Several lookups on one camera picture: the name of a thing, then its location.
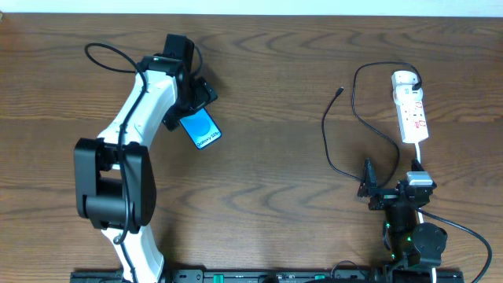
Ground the white charger plug adapter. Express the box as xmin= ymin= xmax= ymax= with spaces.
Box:
xmin=391 ymin=70 xmax=419 ymax=90

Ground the blue Galaxy smartphone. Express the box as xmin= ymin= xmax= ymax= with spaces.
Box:
xmin=180 ymin=108 xmax=222 ymax=150

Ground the white power strip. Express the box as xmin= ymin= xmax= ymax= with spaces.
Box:
xmin=393 ymin=84 xmax=429 ymax=144

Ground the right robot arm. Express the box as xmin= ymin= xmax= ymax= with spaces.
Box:
xmin=358 ymin=159 xmax=447 ymax=282

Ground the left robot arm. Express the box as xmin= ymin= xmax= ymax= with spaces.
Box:
xmin=70 ymin=34 xmax=222 ymax=282

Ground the black USB charging cable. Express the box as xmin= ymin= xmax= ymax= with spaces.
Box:
xmin=321 ymin=61 xmax=424 ymax=189

